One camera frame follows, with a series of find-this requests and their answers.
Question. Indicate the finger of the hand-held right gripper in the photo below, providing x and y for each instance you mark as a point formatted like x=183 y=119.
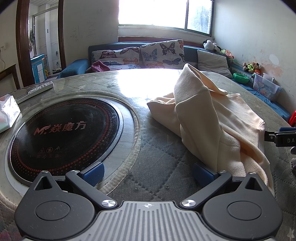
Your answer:
x=270 y=136
x=288 y=129

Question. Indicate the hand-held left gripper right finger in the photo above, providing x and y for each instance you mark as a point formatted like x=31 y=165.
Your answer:
x=204 y=174

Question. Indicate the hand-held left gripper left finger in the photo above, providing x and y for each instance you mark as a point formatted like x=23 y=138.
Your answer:
x=93 y=174

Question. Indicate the cream sweatshirt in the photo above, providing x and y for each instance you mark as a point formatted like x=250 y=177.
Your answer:
x=219 y=120

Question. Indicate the red plastic toy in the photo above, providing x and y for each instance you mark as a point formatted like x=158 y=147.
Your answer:
x=292 y=119

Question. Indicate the clear plastic storage box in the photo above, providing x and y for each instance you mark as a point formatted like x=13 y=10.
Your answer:
x=266 y=87

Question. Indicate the round black induction cooktop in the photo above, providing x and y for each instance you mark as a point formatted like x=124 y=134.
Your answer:
x=69 y=129

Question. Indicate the green bowl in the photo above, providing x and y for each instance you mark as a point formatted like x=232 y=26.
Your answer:
x=241 y=77

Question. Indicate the brown plush toy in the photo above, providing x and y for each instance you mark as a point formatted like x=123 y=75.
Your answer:
x=253 y=67

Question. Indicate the orange and green plush toy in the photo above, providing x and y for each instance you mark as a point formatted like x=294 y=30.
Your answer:
x=227 y=54

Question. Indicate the plain grey pillow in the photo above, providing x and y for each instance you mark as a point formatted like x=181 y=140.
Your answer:
x=214 y=61

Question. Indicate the grey remote control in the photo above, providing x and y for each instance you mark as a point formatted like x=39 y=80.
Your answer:
x=39 y=89

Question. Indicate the white tissue pack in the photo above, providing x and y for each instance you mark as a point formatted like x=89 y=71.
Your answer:
x=9 y=113

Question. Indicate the pink cloth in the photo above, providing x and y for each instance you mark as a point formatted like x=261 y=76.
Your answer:
x=100 y=67

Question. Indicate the panda plush toy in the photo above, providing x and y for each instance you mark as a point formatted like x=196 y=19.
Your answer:
x=211 y=45

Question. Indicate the blue sofa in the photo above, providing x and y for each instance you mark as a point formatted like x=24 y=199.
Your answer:
x=76 y=66

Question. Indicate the blue cabinet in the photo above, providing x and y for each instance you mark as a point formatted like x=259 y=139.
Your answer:
x=38 y=68

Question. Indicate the long butterfly print pillow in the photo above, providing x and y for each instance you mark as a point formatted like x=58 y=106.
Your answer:
x=115 y=55

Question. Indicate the square butterfly print pillow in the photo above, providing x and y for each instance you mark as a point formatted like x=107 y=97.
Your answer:
x=161 y=52

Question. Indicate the hanging cloth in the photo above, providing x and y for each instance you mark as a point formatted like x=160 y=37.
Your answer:
x=32 y=39

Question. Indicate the window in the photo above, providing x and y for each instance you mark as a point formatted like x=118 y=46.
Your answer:
x=152 y=11

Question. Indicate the dark wooden door frame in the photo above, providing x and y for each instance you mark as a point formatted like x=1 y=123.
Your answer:
x=22 y=46

